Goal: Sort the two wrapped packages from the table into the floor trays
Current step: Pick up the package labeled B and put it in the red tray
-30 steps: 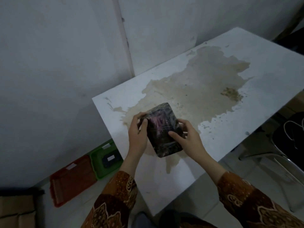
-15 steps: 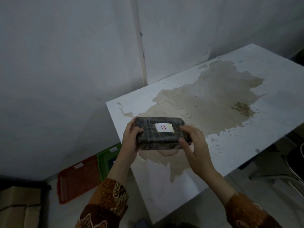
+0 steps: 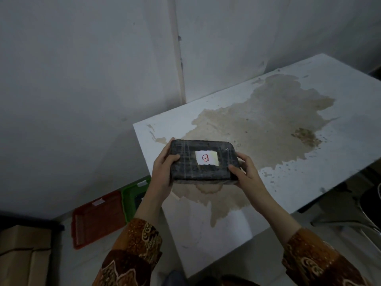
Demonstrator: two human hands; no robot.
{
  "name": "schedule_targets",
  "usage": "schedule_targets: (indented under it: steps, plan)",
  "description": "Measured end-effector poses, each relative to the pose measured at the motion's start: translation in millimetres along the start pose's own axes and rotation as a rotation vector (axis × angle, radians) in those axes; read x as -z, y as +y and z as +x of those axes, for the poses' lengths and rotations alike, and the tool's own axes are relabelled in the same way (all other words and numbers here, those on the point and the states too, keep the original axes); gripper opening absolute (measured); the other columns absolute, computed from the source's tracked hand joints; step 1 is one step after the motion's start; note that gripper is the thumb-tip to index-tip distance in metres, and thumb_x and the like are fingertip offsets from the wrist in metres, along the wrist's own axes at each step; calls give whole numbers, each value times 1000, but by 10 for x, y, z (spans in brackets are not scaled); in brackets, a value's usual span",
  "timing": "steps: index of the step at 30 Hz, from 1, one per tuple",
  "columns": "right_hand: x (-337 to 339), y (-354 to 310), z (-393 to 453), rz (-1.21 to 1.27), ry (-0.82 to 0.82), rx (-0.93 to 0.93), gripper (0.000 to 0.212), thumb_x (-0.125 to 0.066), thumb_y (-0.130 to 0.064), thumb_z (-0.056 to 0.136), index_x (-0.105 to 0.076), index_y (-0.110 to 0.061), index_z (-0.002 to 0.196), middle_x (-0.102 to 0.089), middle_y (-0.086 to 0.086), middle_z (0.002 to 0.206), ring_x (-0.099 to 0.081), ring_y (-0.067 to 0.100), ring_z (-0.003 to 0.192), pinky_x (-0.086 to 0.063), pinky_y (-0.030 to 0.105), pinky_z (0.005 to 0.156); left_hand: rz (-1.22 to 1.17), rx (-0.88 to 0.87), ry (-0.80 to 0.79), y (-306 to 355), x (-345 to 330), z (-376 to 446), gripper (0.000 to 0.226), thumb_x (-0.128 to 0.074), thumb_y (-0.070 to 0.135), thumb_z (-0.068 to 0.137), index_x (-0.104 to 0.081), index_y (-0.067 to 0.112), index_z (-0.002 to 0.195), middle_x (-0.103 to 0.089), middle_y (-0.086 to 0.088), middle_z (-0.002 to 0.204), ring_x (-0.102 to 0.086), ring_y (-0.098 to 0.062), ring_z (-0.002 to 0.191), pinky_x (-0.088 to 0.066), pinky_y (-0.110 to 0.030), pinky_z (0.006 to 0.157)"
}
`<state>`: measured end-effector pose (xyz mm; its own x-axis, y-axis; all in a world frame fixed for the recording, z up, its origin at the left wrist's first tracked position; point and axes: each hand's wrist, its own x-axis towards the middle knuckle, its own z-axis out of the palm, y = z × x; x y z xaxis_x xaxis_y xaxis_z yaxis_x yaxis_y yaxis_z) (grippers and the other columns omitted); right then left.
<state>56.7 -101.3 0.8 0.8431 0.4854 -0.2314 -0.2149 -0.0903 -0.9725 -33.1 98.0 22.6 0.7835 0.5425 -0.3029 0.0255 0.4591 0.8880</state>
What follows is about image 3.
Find person's left hand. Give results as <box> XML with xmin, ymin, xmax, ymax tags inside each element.
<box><xmin>151</xmin><ymin>138</ymin><xmax>181</xmax><ymax>202</ymax></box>

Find person's right hand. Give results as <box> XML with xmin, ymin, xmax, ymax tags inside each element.
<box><xmin>228</xmin><ymin>152</ymin><xmax>270</xmax><ymax>212</ymax></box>

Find black package white label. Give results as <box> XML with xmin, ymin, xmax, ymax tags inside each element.
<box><xmin>168</xmin><ymin>139</ymin><xmax>241</xmax><ymax>186</ymax></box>

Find person's left forearm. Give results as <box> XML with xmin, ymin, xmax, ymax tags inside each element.
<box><xmin>100</xmin><ymin>193</ymin><xmax>167</xmax><ymax>286</ymax></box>

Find person's right forearm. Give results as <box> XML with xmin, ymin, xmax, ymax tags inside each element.
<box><xmin>256</xmin><ymin>196</ymin><xmax>372</xmax><ymax>286</ymax></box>

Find white stained table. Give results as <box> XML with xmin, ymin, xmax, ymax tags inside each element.
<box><xmin>133</xmin><ymin>53</ymin><xmax>381</xmax><ymax>279</ymax></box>

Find green plastic crate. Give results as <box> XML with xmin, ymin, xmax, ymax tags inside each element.
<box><xmin>120</xmin><ymin>176</ymin><xmax>152</xmax><ymax>224</ymax></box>

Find red plastic crate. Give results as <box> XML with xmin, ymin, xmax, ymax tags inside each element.
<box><xmin>71</xmin><ymin>190</ymin><xmax>126</xmax><ymax>250</ymax></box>

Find black chair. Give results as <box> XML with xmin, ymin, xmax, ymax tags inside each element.
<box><xmin>298</xmin><ymin>164</ymin><xmax>381</xmax><ymax>253</ymax></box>

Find brown cardboard box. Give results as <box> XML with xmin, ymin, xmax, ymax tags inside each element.
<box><xmin>0</xmin><ymin>225</ymin><xmax>52</xmax><ymax>286</ymax></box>

